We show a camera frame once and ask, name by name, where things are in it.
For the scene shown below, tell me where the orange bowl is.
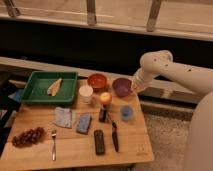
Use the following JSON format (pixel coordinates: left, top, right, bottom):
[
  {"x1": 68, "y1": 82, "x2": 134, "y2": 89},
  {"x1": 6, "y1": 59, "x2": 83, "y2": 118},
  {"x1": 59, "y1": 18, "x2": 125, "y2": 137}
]
[{"x1": 87, "y1": 73, "x2": 107, "y2": 91}]

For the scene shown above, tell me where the grey cloth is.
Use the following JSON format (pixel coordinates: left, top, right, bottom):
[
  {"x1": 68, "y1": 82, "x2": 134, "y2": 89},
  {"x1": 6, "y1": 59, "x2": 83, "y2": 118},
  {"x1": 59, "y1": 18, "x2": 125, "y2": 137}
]
[{"x1": 54, "y1": 107, "x2": 72, "y2": 128}]

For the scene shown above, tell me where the small dark bottle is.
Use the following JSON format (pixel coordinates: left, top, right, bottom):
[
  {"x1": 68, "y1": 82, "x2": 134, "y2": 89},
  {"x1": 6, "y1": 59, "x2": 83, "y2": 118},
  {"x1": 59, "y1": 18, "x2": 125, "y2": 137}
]
[{"x1": 99, "y1": 105, "x2": 107, "y2": 122}]

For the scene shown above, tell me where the white paper cup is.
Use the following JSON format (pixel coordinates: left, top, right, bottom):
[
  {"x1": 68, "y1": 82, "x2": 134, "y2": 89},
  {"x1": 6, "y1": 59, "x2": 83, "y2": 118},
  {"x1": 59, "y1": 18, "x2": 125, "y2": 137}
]
[{"x1": 79, "y1": 85, "x2": 93, "y2": 104}]

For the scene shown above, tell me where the purple bowl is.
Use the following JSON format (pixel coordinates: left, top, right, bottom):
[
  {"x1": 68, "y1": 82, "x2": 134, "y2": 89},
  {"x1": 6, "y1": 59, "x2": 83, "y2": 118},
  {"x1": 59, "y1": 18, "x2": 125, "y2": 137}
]
[{"x1": 112, "y1": 78, "x2": 132, "y2": 97}]

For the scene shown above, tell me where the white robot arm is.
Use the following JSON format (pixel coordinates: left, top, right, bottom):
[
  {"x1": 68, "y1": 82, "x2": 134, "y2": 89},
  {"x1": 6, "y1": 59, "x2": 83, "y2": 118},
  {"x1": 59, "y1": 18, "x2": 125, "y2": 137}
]
[{"x1": 131, "y1": 50, "x2": 213, "y2": 171}]

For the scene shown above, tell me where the silver fork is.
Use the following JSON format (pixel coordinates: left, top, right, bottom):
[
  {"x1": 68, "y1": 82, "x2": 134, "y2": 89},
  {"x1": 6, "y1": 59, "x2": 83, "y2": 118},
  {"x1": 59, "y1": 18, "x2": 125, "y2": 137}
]
[{"x1": 51, "y1": 129, "x2": 57, "y2": 161}]

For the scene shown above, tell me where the wooden table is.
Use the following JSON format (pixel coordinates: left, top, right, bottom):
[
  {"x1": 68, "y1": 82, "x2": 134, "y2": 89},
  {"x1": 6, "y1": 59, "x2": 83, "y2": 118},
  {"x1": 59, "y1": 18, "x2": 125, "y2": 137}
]
[{"x1": 0, "y1": 78, "x2": 155, "y2": 171}]

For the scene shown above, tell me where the green plastic tray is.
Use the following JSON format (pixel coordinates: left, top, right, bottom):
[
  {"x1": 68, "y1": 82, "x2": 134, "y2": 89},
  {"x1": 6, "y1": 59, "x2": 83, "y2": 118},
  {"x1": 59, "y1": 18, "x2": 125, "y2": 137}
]
[{"x1": 21, "y1": 71, "x2": 78, "y2": 105}]

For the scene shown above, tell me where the black remote control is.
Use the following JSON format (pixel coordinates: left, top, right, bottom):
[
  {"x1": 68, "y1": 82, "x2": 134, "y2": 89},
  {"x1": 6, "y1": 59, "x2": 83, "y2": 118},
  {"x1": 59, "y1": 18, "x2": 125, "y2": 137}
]
[{"x1": 94, "y1": 130, "x2": 105, "y2": 155}]

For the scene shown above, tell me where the red yellow apple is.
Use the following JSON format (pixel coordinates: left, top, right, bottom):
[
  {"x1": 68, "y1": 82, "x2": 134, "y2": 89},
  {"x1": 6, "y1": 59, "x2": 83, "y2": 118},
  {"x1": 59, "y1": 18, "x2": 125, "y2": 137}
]
[{"x1": 100, "y1": 92, "x2": 112, "y2": 105}]

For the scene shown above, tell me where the bunch of red grapes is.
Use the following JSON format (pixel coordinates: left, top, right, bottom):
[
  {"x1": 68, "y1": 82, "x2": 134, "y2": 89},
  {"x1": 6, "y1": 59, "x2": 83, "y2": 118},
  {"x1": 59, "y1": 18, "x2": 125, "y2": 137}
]
[{"x1": 12, "y1": 127, "x2": 45, "y2": 148}]

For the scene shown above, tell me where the blue plastic cup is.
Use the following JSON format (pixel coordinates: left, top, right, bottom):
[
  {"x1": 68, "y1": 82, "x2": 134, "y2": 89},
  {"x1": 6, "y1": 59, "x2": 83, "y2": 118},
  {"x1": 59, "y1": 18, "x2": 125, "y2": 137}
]
[{"x1": 120, "y1": 105, "x2": 133, "y2": 121}]

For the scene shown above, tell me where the black handled knife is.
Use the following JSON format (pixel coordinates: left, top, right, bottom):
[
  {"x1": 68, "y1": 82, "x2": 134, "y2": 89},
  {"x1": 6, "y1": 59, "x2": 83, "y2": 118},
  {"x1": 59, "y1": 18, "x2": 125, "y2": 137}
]
[{"x1": 107, "y1": 114, "x2": 119, "y2": 152}]

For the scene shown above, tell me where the blue sponge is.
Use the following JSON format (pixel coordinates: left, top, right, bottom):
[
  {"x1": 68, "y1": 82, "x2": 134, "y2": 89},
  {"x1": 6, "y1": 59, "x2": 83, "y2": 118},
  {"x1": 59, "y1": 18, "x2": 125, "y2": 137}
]
[{"x1": 76, "y1": 115, "x2": 92, "y2": 134}]

